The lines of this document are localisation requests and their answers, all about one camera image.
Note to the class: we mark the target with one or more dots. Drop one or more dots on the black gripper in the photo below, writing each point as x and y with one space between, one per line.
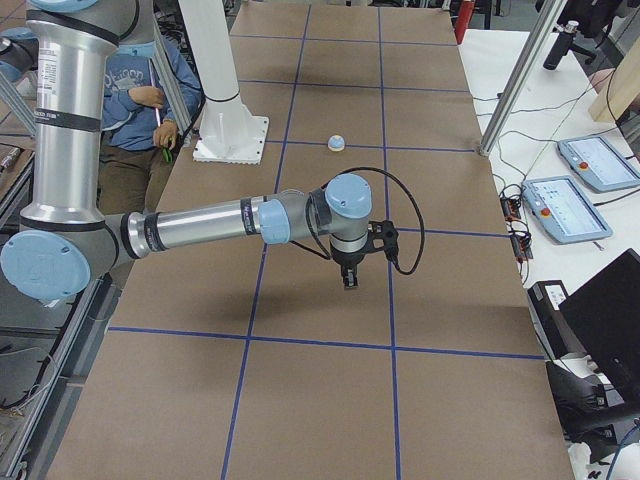
346 261

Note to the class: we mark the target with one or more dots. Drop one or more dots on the blue and cream bell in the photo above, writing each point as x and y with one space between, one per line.
336 143

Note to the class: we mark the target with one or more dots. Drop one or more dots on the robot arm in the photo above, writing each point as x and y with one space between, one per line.
64 240

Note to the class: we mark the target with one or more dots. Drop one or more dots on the black usb hub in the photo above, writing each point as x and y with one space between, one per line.
521 245
511 208

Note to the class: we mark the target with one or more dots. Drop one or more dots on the black power adapter box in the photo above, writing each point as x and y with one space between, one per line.
556 337

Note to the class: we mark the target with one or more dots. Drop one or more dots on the near teach pendant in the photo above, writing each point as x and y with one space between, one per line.
564 211

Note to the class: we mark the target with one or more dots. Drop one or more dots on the teach pendant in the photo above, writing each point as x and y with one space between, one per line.
564 211
598 163

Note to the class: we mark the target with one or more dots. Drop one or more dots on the black laptop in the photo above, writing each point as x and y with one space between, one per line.
604 315

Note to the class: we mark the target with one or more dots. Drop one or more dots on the far teach pendant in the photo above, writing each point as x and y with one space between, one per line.
598 163

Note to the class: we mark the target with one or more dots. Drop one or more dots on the person in blue hoodie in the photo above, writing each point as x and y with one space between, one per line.
139 135

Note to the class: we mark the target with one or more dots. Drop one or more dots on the red cylinder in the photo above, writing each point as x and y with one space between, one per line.
465 13

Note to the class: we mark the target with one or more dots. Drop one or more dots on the black handheld cylinder device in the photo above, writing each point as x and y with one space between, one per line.
561 45

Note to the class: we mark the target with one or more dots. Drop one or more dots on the white camera post with base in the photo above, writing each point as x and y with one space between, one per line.
228 132

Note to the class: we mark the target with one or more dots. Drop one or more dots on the aluminium frame post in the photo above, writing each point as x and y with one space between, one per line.
530 52

